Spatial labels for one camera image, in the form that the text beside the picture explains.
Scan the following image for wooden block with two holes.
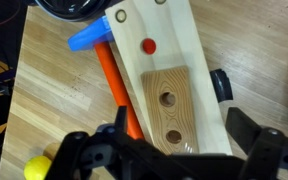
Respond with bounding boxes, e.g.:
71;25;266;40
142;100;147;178
140;65;200;156

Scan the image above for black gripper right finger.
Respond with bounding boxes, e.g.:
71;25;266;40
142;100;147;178
225;106;288;180

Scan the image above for wooden toy workbench blue ends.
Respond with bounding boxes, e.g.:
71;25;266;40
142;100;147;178
66;0;234;157

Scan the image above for dark grey round cap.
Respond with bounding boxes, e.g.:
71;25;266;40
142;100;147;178
209;68;234;104

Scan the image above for yellow lemon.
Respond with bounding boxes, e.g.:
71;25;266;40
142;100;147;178
23;155;54;180

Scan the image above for black pot with lid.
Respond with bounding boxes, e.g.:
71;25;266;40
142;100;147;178
34;0;112;23

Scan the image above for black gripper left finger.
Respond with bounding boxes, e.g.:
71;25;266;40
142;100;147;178
45;105;142;180

